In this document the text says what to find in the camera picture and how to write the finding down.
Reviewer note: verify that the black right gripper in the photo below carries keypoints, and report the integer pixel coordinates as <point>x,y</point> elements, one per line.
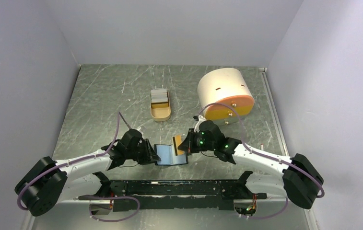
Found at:
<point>188,146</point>

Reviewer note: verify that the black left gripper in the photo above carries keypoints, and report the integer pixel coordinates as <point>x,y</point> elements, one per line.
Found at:
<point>150,155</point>

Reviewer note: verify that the aluminium extrusion rail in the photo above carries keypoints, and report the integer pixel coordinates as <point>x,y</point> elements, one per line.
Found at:
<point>295,188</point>

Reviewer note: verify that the cream cylindrical drawer box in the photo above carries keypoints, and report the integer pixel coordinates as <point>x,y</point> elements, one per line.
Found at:
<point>224,86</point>

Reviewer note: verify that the stack of credit cards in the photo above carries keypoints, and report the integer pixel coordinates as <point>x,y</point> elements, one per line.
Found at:
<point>159,96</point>

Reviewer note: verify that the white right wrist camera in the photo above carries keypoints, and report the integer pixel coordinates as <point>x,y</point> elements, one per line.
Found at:
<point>199,120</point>

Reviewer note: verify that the beige oval card tray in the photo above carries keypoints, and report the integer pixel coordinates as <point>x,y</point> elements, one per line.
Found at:
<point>161,111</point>

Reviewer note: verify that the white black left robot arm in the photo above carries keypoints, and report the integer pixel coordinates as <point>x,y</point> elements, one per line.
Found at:
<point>50,182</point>

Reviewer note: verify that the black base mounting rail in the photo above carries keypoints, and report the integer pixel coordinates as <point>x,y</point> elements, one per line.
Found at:
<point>181,194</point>

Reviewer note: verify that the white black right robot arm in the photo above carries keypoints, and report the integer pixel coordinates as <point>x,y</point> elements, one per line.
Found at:
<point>270,180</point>

